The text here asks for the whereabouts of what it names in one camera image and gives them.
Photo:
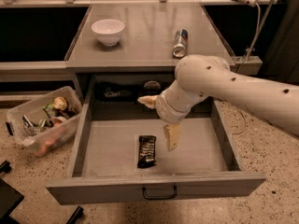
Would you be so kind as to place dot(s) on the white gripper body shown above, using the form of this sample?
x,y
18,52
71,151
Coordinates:
x,y
163,108

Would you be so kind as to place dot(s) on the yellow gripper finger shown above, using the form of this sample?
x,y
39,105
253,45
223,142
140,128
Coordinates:
x,y
172,134
148,100

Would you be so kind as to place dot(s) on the black rxbar chocolate bar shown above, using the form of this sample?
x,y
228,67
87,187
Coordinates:
x,y
146,154

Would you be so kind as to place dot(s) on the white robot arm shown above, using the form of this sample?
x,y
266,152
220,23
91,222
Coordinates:
x,y
198,77

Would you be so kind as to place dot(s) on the black bag under counter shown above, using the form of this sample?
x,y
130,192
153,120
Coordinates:
x,y
112,92

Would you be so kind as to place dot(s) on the grey open drawer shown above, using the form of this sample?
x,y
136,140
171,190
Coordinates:
x,y
103,164

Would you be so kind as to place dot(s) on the grey counter cabinet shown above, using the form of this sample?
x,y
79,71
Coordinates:
x,y
147,41

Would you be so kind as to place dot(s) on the black tape roll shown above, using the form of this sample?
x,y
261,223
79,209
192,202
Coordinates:
x,y
152,87

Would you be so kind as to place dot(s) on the silver blue can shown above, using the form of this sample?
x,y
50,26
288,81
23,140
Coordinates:
x,y
180,43

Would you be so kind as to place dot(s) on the white bowl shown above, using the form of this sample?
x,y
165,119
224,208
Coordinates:
x,y
108,31

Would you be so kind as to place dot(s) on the yellow sponge in bin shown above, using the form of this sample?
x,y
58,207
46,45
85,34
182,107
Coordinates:
x,y
60,103

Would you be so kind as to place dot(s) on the clear plastic storage bin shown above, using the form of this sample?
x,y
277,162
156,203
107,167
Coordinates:
x,y
40,127

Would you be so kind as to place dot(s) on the black base lower left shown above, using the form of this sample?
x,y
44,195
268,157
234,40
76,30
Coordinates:
x,y
11,198

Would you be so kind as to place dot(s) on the black drawer handle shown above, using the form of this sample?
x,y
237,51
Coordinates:
x,y
158,194

